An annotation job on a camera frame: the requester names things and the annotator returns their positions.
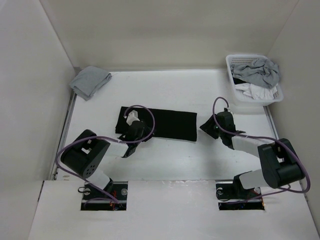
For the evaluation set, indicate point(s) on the white plastic laundry basket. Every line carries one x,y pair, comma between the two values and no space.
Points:
239,98

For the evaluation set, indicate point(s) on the crumpled white tank top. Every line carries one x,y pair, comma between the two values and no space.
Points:
256,92

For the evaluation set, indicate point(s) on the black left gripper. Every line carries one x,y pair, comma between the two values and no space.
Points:
145,128

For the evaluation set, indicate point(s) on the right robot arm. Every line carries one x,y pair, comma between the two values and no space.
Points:
279,164

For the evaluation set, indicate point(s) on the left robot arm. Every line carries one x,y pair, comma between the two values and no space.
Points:
85,158

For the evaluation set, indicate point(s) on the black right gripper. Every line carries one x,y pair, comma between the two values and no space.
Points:
207,127

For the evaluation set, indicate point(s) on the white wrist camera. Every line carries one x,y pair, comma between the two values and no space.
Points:
228,110
132,117

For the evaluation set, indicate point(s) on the crumpled grey tank top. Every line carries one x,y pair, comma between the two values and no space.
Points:
260,72

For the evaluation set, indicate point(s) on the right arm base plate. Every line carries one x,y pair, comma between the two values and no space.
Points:
233,197

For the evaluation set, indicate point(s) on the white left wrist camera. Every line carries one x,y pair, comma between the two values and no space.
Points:
132,117

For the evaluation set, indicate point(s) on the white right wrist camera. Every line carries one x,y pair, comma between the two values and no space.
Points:
228,110

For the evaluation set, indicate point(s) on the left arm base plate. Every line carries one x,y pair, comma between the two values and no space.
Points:
94,200

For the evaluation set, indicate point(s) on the black tank top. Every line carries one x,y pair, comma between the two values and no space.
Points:
171,124

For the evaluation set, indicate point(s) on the folded grey tank top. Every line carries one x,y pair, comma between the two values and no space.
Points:
89,80

